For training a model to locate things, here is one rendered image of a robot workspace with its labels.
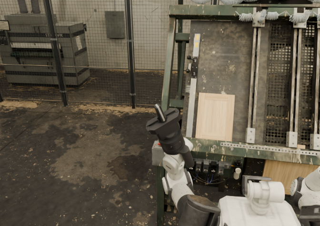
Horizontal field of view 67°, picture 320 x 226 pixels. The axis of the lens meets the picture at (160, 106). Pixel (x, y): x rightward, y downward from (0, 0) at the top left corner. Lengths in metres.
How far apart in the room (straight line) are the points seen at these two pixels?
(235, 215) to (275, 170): 1.73
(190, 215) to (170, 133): 0.29
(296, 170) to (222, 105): 0.95
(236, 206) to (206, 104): 1.38
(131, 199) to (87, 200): 0.48
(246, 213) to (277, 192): 0.13
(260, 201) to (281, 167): 1.71
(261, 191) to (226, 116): 1.37
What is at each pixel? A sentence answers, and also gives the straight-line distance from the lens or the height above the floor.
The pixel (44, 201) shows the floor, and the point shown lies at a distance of 3.09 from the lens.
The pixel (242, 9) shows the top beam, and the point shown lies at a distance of 2.40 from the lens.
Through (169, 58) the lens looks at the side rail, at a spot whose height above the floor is 1.51.
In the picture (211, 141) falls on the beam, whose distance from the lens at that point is 2.16.
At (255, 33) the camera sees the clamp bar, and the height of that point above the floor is 1.74.
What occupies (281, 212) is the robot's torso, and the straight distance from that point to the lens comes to 0.99.
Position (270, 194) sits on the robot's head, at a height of 1.46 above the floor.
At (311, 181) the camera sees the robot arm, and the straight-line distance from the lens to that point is 1.23.
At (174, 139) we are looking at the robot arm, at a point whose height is 1.59.
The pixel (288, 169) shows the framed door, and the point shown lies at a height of 0.55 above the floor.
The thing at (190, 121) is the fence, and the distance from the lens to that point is 2.17.
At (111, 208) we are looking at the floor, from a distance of 2.81.
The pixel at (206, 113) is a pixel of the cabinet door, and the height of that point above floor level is 1.08.
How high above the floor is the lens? 2.04
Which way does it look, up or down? 25 degrees down
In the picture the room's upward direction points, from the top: straight up
